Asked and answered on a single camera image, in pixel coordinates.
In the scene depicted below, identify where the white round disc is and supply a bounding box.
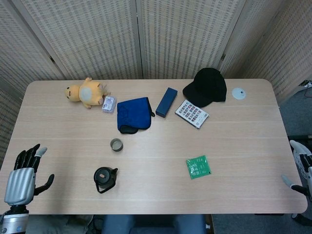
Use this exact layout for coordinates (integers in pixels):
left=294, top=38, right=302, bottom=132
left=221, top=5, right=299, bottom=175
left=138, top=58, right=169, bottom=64
left=232, top=87, right=247, bottom=100

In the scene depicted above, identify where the black fabric eye mask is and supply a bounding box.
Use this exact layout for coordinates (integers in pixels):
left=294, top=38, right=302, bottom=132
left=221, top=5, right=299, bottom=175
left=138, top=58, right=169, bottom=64
left=118, top=125, right=139, bottom=135

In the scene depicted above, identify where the woven folding screen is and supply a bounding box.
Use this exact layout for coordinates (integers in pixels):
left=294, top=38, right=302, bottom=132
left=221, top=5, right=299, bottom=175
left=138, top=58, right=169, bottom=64
left=0, top=0, right=312, bottom=169

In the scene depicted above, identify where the printed flat card box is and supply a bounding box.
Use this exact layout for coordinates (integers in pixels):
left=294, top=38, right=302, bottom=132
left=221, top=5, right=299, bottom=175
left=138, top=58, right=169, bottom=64
left=175, top=99, right=210, bottom=130

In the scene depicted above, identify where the black teapot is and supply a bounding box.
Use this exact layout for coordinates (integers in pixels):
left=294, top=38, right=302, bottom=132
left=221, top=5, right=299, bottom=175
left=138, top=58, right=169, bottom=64
left=94, top=166, right=119, bottom=194

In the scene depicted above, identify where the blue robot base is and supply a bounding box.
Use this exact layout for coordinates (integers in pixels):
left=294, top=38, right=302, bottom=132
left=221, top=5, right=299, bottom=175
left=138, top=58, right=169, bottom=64
left=101, top=214, right=207, bottom=234

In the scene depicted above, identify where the dark blue rectangular box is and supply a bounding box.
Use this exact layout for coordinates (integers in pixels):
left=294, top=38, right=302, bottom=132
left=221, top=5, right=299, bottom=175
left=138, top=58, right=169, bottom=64
left=155, top=87, right=178, bottom=118

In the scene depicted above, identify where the blue cloth pouch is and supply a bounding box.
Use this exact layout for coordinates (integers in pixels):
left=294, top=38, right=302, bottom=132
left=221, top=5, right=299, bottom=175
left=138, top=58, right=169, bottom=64
left=117, top=97, right=156, bottom=132

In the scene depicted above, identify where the white plug with cable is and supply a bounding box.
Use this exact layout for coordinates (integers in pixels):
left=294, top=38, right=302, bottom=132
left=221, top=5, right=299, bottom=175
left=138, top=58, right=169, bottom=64
left=298, top=79, right=312, bottom=98

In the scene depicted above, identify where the black baseball cap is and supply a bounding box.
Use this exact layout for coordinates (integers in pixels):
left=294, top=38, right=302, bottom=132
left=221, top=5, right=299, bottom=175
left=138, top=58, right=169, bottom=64
left=182, top=67, right=227, bottom=108

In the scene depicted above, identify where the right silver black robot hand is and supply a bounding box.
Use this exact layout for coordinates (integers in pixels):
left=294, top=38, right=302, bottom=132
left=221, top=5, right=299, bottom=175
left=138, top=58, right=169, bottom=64
left=281, top=139, right=312, bottom=195

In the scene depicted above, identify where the green tea packet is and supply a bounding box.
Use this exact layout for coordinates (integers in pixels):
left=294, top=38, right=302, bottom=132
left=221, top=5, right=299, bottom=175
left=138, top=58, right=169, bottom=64
left=186, top=154, right=212, bottom=180

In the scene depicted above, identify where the dark green tea cup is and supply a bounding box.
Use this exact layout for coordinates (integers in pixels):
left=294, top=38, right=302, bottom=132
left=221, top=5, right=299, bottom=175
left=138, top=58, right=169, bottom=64
left=109, top=138, right=124, bottom=152

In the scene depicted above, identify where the yellow plush toy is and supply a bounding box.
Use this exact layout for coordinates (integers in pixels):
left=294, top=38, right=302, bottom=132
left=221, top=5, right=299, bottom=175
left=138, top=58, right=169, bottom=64
left=64, top=77, right=112, bottom=110

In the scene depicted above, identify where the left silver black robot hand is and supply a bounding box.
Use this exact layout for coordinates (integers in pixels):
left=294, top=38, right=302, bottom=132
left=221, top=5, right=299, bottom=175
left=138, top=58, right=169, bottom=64
left=4, top=143, right=55, bottom=206

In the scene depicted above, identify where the small clear purple box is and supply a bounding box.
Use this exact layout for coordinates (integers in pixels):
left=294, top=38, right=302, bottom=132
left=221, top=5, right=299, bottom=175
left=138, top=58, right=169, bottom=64
left=101, top=96, right=117, bottom=115

